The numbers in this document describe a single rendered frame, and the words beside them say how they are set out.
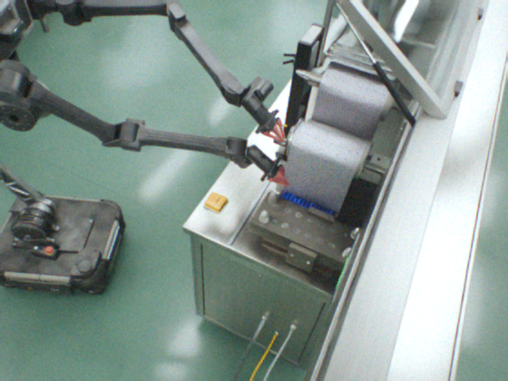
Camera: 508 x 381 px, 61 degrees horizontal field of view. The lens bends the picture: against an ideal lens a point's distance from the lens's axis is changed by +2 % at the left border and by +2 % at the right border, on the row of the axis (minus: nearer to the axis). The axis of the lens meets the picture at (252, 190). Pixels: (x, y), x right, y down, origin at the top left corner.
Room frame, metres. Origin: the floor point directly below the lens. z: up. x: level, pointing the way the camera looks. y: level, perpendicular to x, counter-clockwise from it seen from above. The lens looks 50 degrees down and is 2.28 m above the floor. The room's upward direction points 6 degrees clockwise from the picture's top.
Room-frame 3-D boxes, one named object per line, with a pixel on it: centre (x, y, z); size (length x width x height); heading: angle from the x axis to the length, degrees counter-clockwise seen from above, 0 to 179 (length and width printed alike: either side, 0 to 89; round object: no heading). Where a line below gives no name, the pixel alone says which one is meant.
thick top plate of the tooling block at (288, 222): (0.89, -0.22, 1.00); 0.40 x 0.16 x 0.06; 69
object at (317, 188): (1.02, -0.22, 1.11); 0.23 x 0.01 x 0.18; 69
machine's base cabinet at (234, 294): (1.97, -0.52, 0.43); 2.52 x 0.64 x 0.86; 159
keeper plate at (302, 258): (0.80, -0.20, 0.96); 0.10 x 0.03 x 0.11; 69
